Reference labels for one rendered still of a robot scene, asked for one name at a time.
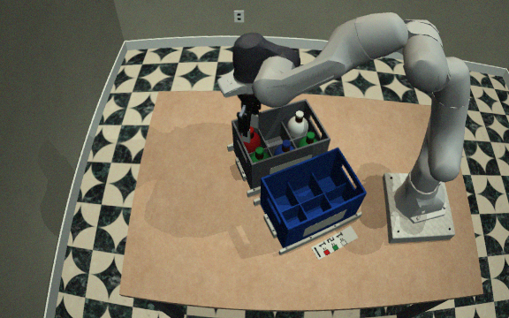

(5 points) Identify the red bottle with pink label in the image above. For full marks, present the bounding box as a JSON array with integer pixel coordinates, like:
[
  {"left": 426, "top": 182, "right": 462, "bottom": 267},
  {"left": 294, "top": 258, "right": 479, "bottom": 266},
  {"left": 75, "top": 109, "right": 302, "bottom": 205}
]
[{"left": 243, "top": 126, "right": 261, "bottom": 153}]

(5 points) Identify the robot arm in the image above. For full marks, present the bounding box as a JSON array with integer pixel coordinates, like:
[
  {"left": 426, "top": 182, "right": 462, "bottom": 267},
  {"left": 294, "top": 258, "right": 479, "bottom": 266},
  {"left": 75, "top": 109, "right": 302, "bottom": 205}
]
[{"left": 217, "top": 12, "right": 471, "bottom": 223}]

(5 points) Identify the white paper pick list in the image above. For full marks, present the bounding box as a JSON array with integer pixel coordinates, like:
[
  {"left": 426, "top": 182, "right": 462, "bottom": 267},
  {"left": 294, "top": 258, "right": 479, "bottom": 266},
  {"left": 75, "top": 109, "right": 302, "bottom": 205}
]
[{"left": 311, "top": 226, "right": 358, "bottom": 260}]

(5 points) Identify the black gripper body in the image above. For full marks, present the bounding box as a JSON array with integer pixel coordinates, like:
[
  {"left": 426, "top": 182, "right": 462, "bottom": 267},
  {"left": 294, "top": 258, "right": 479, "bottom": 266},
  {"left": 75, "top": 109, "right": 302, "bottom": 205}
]
[{"left": 238, "top": 95, "right": 258, "bottom": 111}]

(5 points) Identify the green bottle with pale green label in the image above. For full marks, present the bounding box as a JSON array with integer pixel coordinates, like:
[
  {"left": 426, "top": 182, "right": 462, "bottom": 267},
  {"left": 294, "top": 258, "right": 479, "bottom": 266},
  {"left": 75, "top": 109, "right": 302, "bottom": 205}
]
[
  {"left": 298, "top": 132, "right": 317, "bottom": 148},
  {"left": 250, "top": 147, "right": 269, "bottom": 163}
]

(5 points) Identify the white bottle with grey label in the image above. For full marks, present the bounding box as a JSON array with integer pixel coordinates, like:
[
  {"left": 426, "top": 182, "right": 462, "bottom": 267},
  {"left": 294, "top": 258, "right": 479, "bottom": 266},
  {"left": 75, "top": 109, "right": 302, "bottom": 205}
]
[{"left": 287, "top": 111, "right": 308, "bottom": 139}]

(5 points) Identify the dark blue crate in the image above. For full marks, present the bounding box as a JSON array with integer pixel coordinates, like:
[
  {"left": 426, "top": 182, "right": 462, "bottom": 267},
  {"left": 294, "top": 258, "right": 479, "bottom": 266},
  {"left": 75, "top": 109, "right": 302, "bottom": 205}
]
[{"left": 260, "top": 148, "right": 367, "bottom": 248}]

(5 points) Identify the dark grey divided crate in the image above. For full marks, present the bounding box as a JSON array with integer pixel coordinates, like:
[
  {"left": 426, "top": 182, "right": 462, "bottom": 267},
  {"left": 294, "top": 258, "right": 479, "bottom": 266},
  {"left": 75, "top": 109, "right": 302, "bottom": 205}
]
[{"left": 232, "top": 99, "right": 330, "bottom": 189}]

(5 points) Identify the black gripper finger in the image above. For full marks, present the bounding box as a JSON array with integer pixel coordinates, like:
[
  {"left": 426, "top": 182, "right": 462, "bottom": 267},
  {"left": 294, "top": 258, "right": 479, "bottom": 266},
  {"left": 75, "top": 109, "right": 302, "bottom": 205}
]
[
  {"left": 237, "top": 102, "right": 255, "bottom": 143},
  {"left": 250, "top": 101, "right": 261, "bottom": 129}
]

